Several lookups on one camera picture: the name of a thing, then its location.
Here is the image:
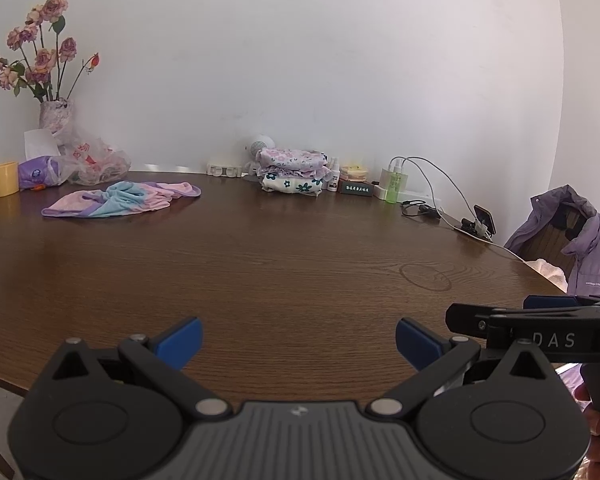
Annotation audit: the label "pink blue purple garment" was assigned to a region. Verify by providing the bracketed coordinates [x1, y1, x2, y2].
[41, 180, 202, 219]

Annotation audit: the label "green liquid bottle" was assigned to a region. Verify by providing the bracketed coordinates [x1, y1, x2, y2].
[386, 160, 406, 204]

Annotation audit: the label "grey charging cable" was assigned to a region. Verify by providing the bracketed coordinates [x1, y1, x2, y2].
[402, 156, 481, 226]

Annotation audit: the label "white power strip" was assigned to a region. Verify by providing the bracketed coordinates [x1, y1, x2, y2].
[372, 184, 436, 203]

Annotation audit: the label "black phone clip holder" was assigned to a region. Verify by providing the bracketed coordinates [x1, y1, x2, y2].
[460, 217, 493, 241]

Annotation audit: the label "purple tissue pack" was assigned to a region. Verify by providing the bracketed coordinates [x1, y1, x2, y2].
[18, 156, 66, 191]

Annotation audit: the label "black earphones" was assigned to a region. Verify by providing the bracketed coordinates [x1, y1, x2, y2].
[400, 199, 443, 220]

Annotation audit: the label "person's right hand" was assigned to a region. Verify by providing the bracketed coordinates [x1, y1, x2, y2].
[574, 384, 600, 467]

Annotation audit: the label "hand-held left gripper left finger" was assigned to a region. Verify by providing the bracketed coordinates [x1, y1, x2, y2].
[45, 316, 233, 421]

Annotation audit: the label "folded cream teal-flower cloth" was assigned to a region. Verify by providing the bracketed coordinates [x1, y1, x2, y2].
[260, 172, 325, 198]

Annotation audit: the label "small white fan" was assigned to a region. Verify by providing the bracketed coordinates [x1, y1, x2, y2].
[242, 134, 277, 181]

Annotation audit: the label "yellow cup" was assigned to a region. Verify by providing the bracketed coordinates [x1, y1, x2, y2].
[0, 161, 20, 198]

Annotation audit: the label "black box with white print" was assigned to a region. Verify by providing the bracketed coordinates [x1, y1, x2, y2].
[339, 180, 375, 197]

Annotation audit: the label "white plastic clip row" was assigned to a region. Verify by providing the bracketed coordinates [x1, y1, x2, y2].
[206, 161, 246, 178]

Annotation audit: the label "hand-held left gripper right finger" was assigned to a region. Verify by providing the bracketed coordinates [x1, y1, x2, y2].
[367, 316, 556, 421]

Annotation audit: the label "white charging cable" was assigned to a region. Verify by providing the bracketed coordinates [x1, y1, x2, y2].
[390, 156, 528, 263]

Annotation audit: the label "white paper sheet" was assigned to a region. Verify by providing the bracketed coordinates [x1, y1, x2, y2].
[24, 129, 61, 161]

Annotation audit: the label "dried rose bouquet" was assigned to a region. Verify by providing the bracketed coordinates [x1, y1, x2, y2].
[0, 0, 101, 103]

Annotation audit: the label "pink floral dress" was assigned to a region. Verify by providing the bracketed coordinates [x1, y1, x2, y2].
[256, 146, 331, 183]

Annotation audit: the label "black smartphone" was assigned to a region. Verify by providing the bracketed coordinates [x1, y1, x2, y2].
[472, 204, 497, 236]

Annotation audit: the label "wooden chair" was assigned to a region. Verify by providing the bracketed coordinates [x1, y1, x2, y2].
[522, 210, 588, 273]

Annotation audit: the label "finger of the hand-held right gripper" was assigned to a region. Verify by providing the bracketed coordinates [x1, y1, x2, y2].
[523, 294, 600, 310]
[445, 301, 600, 350]

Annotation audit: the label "pink white fluffy cloth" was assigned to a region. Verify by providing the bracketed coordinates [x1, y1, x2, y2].
[525, 257, 568, 291]

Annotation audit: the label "white power adapter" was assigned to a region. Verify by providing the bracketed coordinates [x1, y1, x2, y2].
[379, 157, 403, 188]

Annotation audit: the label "mottled pink vase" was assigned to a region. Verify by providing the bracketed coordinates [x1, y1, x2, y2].
[39, 99, 76, 136]

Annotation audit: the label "purple puffer jacket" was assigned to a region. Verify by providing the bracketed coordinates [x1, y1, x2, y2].
[504, 185, 600, 297]

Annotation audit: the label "clear red-printed plastic bag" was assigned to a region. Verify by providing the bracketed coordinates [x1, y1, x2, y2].
[52, 110, 132, 186]

